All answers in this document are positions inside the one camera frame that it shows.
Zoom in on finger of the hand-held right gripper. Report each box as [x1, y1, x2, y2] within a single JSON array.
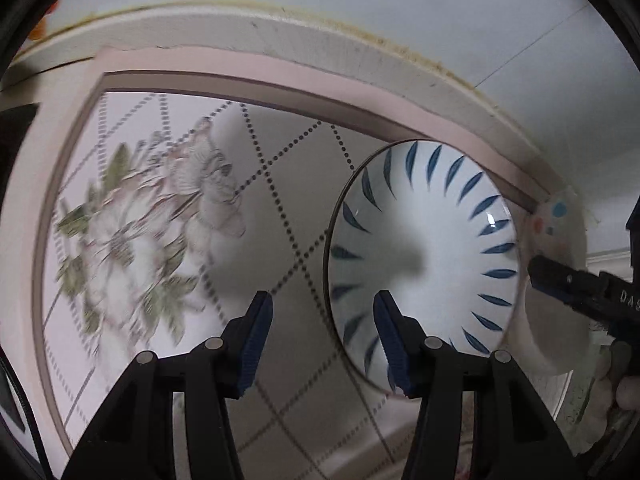
[[528, 255, 640, 335]]

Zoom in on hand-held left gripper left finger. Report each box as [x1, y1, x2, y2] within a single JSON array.
[[60, 290, 275, 480]]

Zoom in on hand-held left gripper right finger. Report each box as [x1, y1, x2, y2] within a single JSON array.
[[373, 290, 583, 480]]

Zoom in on white bowl with coloured dots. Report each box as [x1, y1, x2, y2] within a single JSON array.
[[509, 186, 594, 377]]

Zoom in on white plate blue leaf pattern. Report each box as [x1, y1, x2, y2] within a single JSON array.
[[323, 138, 519, 395]]

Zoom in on person's right hand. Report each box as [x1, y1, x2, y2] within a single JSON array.
[[596, 342, 640, 433]]

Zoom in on pink floral table mat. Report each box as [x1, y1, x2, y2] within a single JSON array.
[[31, 46, 573, 480]]

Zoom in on orange object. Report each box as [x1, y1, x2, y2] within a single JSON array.
[[27, 7, 57, 42]]

